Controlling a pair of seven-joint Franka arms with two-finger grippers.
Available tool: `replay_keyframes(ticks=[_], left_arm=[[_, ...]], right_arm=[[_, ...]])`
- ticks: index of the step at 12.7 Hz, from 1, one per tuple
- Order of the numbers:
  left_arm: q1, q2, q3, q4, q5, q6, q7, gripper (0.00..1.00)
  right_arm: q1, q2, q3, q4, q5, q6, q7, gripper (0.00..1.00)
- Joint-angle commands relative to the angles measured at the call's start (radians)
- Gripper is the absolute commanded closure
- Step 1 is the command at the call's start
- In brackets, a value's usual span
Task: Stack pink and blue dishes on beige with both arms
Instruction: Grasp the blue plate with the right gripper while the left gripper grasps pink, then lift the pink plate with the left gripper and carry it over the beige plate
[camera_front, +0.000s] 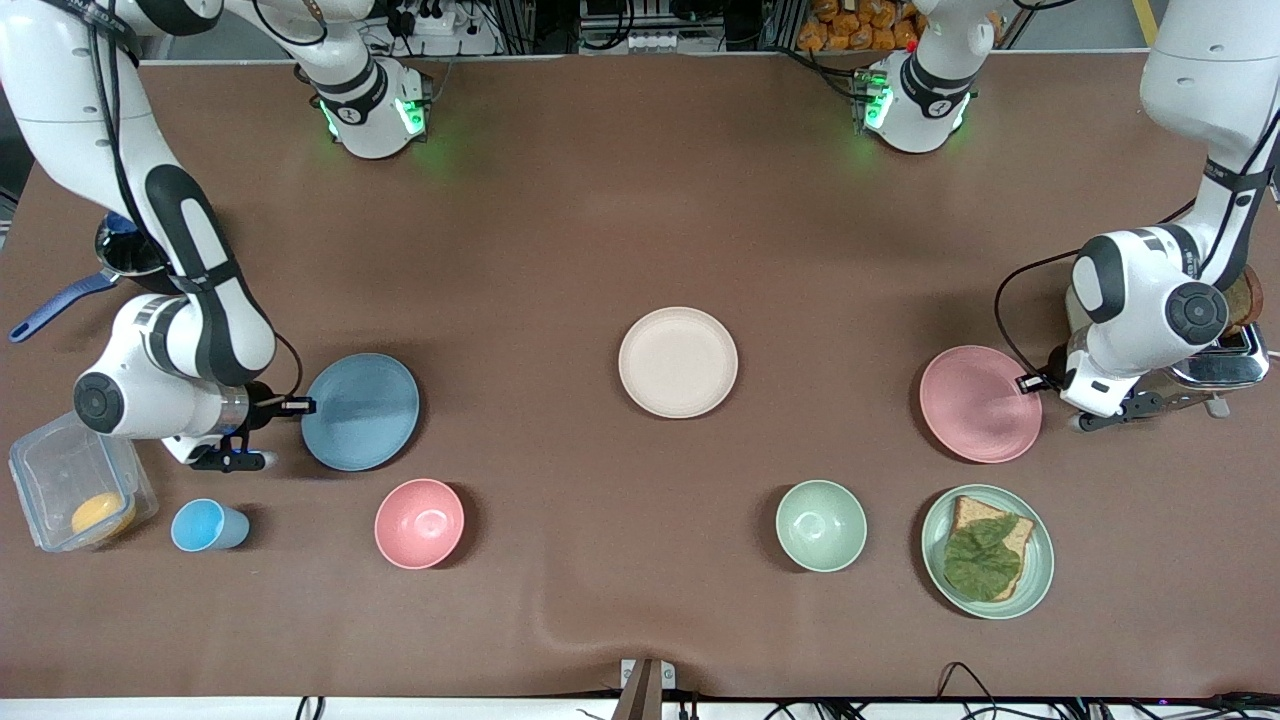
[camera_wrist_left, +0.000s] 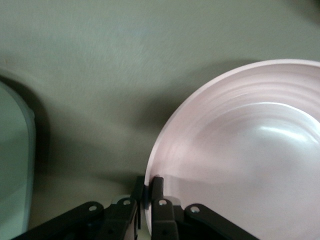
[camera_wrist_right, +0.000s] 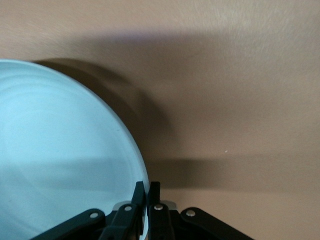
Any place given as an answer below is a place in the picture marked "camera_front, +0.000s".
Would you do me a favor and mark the pink plate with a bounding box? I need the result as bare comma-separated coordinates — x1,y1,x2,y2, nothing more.
919,345,1044,465

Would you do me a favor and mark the blue plate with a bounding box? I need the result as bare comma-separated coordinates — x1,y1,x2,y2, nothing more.
301,352,421,473

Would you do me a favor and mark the blue cup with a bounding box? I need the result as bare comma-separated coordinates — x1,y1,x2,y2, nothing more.
170,498,251,553

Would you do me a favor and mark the bread slice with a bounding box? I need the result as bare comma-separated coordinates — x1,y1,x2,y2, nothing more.
945,495,1036,602

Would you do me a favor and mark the pink bowl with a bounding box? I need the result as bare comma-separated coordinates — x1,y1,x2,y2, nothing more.
374,478,466,571

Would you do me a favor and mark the beige and chrome toaster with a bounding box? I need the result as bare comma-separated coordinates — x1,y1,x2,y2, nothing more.
1060,265,1271,419

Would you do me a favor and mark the green lettuce leaf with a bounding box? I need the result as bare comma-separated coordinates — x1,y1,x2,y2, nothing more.
943,515,1023,603

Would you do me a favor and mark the green plate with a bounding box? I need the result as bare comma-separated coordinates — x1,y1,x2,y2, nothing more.
921,484,1056,621

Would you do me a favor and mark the orange round food piece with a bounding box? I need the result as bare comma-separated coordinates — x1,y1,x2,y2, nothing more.
70,491,137,541

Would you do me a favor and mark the brown toast slice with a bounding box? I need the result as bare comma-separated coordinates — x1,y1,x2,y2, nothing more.
1225,265,1267,336

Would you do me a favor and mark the glass lid with blue knob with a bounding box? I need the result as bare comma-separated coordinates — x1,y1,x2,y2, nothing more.
95,210,171,281

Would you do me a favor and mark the clear plastic container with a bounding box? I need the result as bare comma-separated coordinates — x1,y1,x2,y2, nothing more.
8,410,159,553

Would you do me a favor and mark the green bowl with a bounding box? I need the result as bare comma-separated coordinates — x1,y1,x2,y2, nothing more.
775,480,868,574

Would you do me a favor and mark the beige plate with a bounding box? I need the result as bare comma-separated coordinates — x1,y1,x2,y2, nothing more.
617,306,740,420

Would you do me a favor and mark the brown table cover cloth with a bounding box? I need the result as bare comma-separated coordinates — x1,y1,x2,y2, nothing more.
0,50,1280,701

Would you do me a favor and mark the orange snack pile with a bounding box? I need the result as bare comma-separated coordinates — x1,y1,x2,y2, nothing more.
797,0,923,53

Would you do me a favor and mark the white power strip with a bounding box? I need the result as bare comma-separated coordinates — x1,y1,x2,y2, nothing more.
385,0,463,37

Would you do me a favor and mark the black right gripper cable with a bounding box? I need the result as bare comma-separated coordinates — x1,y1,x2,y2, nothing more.
85,0,305,403

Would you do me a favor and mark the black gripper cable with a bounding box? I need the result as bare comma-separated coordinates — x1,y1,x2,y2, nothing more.
85,0,305,403
993,100,1280,383

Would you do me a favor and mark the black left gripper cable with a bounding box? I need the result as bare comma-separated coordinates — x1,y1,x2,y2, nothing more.
993,100,1280,383

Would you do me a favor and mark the black pot with blue handle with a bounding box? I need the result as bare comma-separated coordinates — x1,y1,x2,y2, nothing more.
8,210,186,344

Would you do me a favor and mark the looped black floor cable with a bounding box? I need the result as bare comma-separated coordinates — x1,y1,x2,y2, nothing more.
935,660,1003,720

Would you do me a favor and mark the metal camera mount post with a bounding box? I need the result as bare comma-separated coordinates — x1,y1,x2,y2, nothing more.
612,658,676,720

